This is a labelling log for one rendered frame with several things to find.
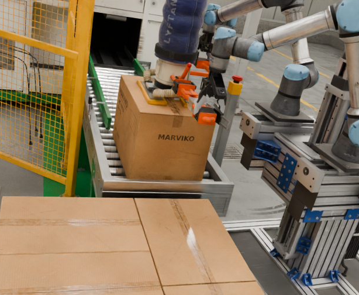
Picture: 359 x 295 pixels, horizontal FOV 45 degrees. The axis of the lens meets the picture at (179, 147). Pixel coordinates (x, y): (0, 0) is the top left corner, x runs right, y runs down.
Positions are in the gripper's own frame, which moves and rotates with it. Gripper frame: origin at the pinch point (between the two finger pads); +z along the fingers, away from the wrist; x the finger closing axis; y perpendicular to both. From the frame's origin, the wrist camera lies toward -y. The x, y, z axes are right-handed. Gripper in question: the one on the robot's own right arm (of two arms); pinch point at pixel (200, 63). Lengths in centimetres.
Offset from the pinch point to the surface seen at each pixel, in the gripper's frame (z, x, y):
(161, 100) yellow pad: 11, -34, 45
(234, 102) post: 19.6, 24.2, 9.2
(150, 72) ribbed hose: 5.7, -33.6, 13.8
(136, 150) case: 33, -46, 58
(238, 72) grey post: 57, 132, -218
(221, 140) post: 46, 22, 9
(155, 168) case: 43, -34, 58
